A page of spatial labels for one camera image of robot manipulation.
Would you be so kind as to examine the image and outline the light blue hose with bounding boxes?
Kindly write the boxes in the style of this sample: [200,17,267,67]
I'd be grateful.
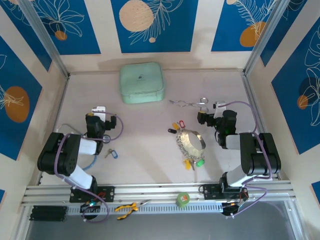
[82,154,98,172]

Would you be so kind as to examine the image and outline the steel band with key rings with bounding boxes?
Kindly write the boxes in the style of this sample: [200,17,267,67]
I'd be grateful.
[176,128,207,162]

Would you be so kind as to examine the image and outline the metal wire tongs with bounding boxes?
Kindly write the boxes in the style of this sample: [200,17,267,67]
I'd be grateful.
[169,97,210,113]

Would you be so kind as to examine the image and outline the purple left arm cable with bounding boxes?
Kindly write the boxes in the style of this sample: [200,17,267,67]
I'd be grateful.
[53,112,125,224]

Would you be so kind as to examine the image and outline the grey slotted cable duct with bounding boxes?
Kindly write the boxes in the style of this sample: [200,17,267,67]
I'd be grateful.
[67,202,223,216]

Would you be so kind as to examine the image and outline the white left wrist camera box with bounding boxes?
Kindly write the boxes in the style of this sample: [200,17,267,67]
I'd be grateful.
[91,105,107,120]

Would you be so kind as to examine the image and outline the key with blue tag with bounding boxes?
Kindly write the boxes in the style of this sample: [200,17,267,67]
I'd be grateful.
[104,148,119,160]

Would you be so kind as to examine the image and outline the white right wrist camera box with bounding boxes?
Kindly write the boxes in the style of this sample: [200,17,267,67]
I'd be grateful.
[213,100,228,112]

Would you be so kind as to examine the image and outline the aluminium frame post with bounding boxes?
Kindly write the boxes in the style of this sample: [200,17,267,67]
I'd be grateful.
[18,0,70,78]
[243,0,286,76]

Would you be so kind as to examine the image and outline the mint green zipper case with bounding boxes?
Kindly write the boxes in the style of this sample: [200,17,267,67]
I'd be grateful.
[118,61,166,105]

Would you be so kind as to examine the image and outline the key with green tag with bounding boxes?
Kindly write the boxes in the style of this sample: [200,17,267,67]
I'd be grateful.
[190,157,206,172]

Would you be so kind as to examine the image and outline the yellow and black pliers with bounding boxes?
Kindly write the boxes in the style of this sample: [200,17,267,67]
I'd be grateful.
[115,199,152,221]

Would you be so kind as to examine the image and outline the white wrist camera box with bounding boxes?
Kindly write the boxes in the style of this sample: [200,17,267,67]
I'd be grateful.
[213,100,228,112]
[91,105,107,120]

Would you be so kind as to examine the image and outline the black ribbed block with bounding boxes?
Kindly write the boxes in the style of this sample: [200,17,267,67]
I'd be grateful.
[29,205,68,222]

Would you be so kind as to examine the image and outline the aluminium mounting rail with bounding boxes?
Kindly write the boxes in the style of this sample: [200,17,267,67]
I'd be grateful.
[21,181,297,207]

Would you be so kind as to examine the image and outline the green tape roll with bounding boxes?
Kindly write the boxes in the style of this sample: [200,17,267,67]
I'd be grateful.
[175,191,191,208]

